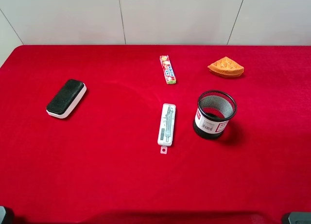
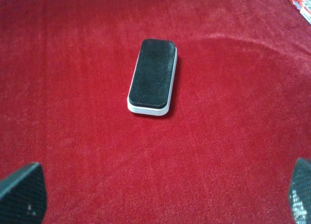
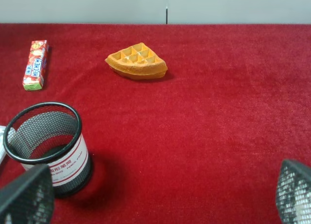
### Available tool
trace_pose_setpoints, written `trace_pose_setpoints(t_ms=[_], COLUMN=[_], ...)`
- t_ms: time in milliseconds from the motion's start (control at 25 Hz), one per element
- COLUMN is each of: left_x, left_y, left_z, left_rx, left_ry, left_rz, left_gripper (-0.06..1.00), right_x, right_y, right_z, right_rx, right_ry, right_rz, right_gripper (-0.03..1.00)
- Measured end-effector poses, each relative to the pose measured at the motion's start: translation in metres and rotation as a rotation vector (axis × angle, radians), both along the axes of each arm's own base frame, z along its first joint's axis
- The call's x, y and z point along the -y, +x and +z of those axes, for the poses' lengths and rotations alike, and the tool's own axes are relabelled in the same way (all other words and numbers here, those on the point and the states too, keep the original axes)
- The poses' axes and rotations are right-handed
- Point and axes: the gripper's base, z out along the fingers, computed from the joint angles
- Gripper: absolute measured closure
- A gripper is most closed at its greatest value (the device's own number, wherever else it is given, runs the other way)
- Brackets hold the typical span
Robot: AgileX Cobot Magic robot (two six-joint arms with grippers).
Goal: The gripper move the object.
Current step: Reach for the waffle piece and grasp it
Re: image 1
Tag orange waffle wedge toy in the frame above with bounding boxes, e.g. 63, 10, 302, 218
207, 56, 244, 78

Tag white compass set case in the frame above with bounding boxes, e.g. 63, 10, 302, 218
157, 103, 176, 154

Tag red candy stick pack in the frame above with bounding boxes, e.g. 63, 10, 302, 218
159, 55, 176, 85

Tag black mesh pen cup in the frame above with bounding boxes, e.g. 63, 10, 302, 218
193, 90, 237, 139

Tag red table cloth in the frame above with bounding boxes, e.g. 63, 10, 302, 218
0, 45, 311, 224

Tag black and white board eraser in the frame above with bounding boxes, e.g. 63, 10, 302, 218
46, 79, 87, 119

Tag dark right base corner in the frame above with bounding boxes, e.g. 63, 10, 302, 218
281, 212, 311, 224

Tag dark base corner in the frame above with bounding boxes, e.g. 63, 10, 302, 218
281, 212, 311, 224
0, 206, 15, 224

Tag dark left base corner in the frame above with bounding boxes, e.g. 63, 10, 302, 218
0, 206, 15, 224

